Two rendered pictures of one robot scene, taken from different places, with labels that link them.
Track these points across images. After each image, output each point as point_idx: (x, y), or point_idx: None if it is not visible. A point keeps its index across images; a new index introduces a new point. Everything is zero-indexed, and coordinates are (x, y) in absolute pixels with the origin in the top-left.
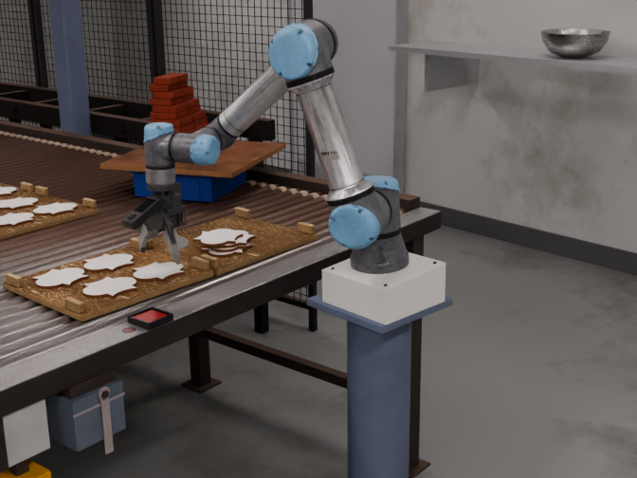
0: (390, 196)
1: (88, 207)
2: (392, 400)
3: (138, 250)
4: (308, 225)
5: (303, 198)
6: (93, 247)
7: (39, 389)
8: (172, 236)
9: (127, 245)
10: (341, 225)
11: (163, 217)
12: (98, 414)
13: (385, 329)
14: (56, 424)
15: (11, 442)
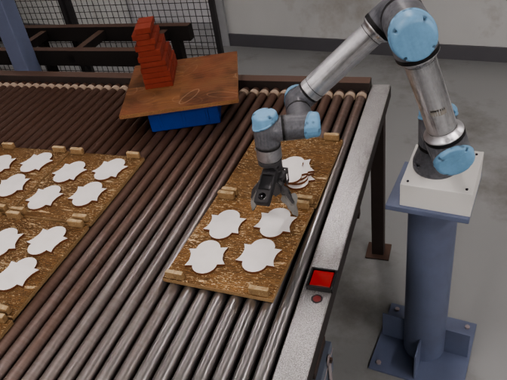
0: None
1: (133, 158)
2: (451, 252)
3: (230, 200)
4: (335, 134)
5: (282, 98)
6: (181, 203)
7: None
8: (291, 198)
9: (204, 192)
10: (449, 162)
11: (281, 185)
12: (327, 375)
13: (469, 219)
14: None
15: None
